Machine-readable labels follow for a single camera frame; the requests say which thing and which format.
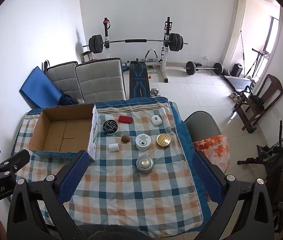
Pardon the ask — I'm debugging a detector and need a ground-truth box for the short barbell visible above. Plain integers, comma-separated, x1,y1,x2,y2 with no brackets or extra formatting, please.
184,61,223,76

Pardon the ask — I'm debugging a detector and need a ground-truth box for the orange star-print bag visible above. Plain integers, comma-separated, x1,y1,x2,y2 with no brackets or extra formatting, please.
194,135,231,174

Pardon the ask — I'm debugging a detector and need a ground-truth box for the black speaker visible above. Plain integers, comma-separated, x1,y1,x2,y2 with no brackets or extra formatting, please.
232,63,243,77

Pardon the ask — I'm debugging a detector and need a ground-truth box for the white barbell rack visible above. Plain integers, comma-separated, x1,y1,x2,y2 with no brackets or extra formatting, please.
102,17,175,83

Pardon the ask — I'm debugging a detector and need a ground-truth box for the white oval case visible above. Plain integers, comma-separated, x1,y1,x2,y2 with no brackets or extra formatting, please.
151,115,163,127

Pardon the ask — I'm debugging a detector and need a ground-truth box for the grey plastic chair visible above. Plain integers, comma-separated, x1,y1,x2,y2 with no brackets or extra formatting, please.
184,111,222,143

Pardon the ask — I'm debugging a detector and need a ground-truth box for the silver round tin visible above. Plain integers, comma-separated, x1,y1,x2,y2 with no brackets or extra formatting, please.
136,155,155,174

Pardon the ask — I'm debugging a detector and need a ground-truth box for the gold round tin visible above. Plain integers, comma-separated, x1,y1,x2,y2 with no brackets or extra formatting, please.
156,133,172,149

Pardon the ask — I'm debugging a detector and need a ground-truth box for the dark blue cloth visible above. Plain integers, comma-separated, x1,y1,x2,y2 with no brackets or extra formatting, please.
58,94,78,106

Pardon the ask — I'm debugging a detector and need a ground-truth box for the blue foam mat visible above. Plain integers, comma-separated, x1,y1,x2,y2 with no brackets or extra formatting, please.
19,66,65,109

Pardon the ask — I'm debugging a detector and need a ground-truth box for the small wooden stool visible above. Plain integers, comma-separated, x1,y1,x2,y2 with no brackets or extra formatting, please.
81,51,93,63

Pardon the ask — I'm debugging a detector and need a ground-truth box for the black weight bench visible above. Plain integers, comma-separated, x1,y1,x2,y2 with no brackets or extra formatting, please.
129,63,149,98

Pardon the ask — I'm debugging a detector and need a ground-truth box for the red case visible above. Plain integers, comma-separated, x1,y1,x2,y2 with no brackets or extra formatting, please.
118,115,133,125

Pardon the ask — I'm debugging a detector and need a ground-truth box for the black folded scooter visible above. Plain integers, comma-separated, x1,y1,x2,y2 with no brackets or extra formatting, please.
237,118,283,172

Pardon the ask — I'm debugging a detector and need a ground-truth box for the checked blanket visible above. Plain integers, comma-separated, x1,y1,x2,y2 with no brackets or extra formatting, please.
14,102,204,237

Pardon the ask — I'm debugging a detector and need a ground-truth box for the black round tin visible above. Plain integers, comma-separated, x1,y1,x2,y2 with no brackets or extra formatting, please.
103,119,119,136

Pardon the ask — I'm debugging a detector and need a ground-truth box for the white round jar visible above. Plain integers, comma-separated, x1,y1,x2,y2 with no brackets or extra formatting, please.
135,133,151,151

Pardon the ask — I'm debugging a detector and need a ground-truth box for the dark wooden chair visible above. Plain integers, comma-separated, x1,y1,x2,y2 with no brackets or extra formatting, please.
233,74,283,134

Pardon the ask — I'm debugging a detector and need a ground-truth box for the brown cardboard box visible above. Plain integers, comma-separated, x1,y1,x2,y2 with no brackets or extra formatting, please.
29,103,100,162

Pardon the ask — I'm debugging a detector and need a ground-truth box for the treadmill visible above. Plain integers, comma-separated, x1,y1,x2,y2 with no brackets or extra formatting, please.
223,75,256,92

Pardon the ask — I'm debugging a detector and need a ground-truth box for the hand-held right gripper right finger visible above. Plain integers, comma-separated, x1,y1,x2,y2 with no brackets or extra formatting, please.
192,151,275,240

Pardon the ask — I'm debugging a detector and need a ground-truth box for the long barbell with black plates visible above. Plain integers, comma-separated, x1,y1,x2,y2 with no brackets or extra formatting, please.
83,32,189,54

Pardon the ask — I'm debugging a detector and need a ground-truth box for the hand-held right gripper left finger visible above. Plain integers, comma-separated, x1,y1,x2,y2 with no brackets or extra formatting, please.
6,150,90,240

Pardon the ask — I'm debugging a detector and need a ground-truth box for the grey tufted cushion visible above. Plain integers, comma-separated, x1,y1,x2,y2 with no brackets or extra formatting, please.
75,57,126,105
47,61,80,101

